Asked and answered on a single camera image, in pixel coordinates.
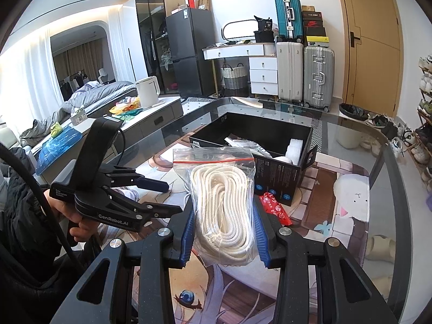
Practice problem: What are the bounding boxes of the white suitcase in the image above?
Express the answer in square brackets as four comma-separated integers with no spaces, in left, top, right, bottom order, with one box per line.
[276,42,304,102]

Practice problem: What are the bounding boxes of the wooden door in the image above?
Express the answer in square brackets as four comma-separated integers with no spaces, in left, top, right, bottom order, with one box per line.
[340,0,403,117]

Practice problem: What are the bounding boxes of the silver suitcase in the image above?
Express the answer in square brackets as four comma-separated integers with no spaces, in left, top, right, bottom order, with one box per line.
[303,46,335,113]

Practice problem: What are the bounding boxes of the black refrigerator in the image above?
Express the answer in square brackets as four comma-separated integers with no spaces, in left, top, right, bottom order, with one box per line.
[166,7,216,98]

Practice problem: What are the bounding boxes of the woven laundry basket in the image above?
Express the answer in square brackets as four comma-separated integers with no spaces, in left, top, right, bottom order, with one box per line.
[222,62,248,90]

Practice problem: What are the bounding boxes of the cream rope zip bag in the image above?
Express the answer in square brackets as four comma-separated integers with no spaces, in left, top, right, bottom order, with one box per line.
[173,147,257,266]

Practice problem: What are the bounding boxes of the oval vanity mirror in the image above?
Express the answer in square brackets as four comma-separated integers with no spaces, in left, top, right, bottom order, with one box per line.
[220,19,258,42]

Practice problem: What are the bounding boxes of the red white snack bag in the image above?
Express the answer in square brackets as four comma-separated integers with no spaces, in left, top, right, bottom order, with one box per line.
[260,192,292,226]

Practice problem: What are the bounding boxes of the black handbag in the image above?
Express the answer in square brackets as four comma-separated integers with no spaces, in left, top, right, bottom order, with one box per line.
[254,16,274,42]

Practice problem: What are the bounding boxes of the teal suitcase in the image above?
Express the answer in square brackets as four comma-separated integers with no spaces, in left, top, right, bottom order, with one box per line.
[275,0,304,43]

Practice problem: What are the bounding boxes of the black cardboard box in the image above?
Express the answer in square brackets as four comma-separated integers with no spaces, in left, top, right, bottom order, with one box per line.
[190,113,318,205]

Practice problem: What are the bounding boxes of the left human hand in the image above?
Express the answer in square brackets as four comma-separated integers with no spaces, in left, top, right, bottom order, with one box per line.
[44,190,100,242]

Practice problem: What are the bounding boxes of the white dresser desk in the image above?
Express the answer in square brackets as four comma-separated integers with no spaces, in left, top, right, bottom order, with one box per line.
[203,42,278,96]

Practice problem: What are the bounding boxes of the small clear zip bag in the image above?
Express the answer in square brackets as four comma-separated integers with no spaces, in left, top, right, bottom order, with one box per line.
[224,137,272,158]

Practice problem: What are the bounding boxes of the white electric kettle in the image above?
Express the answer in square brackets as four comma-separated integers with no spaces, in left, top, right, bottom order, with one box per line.
[136,76,160,108]

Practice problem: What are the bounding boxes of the bed with grey duvet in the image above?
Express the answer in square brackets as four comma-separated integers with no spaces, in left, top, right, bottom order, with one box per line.
[19,81,136,147]

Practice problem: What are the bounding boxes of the dark glass wardrobe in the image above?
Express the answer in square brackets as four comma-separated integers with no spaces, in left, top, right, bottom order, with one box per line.
[135,0,185,95]

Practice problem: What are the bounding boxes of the white trash bin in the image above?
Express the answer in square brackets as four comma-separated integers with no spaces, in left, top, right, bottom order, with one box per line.
[335,103,368,149]

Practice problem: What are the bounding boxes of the wooden shoe rack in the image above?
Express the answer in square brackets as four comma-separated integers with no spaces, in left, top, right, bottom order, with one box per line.
[403,54,431,194]

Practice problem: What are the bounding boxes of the stack of shoe boxes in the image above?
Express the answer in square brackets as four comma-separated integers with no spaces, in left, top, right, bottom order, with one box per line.
[302,5,329,48]

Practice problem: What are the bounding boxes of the blue plastic packet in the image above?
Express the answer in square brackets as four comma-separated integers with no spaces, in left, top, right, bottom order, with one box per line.
[35,127,83,176]

